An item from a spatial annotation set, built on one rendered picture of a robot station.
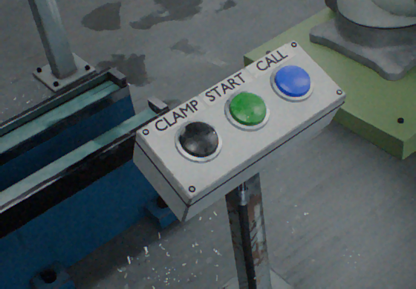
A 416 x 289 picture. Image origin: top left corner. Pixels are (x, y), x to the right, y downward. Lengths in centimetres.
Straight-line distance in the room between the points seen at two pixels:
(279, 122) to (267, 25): 63
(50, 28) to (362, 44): 48
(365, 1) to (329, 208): 30
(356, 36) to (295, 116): 46
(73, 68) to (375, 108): 50
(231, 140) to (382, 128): 39
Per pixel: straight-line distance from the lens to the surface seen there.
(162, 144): 50
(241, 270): 68
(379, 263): 76
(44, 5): 105
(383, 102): 91
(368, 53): 98
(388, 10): 94
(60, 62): 110
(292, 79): 55
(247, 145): 51
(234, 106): 52
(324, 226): 79
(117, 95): 85
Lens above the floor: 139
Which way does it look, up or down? 40 degrees down
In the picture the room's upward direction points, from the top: 10 degrees counter-clockwise
